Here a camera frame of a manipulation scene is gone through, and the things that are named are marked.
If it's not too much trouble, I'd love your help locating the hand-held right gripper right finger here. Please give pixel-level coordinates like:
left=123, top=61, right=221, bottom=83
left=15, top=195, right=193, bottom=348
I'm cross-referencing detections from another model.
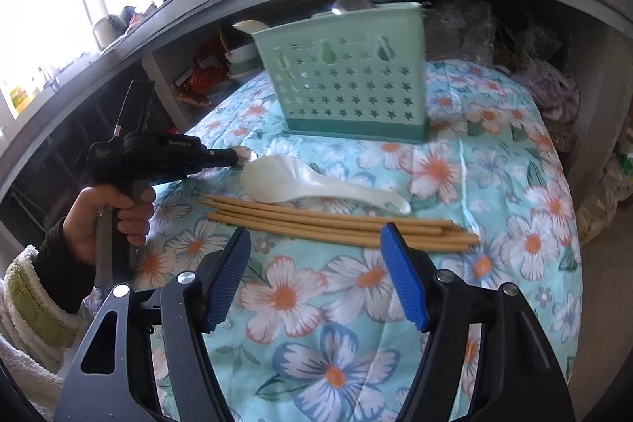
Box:
left=380, top=224, right=577, bottom=422

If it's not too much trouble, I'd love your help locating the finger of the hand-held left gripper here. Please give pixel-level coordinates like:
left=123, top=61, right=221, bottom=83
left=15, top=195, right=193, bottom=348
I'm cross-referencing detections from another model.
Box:
left=203, top=148, right=239, bottom=169

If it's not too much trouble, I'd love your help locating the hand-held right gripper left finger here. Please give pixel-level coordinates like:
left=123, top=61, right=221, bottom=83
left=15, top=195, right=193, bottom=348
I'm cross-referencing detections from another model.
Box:
left=53, top=228, right=252, bottom=422

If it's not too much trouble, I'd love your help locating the white ceramic soup spoon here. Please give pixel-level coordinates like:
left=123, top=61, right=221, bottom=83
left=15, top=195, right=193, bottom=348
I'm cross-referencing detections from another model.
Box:
left=240, top=155, right=412, bottom=214

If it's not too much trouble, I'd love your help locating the green perforated utensil holder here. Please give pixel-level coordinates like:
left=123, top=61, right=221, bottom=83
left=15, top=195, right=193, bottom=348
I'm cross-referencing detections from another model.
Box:
left=251, top=2, right=430, bottom=143

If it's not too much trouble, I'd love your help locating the person's left forearm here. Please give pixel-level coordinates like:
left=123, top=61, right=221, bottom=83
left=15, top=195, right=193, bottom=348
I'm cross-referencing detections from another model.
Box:
left=0, top=217, right=98, bottom=422

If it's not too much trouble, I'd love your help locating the person's left hand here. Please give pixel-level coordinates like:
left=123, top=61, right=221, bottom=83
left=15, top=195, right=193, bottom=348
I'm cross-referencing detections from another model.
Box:
left=64, top=186, right=156, bottom=265

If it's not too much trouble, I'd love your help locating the red packaging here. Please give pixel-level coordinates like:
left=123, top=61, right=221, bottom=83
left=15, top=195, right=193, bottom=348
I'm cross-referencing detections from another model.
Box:
left=173, top=66, right=224, bottom=107

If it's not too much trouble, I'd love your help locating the stack of white bowls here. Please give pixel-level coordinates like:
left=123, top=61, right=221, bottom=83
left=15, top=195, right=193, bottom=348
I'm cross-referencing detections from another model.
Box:
left=225, top=44, right=263, bottom=78

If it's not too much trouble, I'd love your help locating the floral turquoise blanket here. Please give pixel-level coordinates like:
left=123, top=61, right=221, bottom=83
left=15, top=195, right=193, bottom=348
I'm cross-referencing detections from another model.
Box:
left=84, top=59, right=582, bottom=422

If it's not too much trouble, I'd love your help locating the window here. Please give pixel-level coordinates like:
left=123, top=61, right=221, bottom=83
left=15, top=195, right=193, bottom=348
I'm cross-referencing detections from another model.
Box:
left=0, top=0, right=116, bottom=119

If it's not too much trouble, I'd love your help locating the white rice sack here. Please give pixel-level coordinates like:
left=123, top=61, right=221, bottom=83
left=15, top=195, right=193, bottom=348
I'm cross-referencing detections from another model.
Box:
left=576, top=140, right=633, bottom=246

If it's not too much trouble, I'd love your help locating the printed pink plastic bag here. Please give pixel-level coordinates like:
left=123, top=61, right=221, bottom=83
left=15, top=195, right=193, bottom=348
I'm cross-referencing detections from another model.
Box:
left=514, top=56, right=580, bottom=122

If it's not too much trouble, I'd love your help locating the clear plastic bag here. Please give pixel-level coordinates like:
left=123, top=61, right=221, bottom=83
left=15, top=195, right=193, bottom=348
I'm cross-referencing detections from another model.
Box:
left=425, top=2, right=501, bottom=63

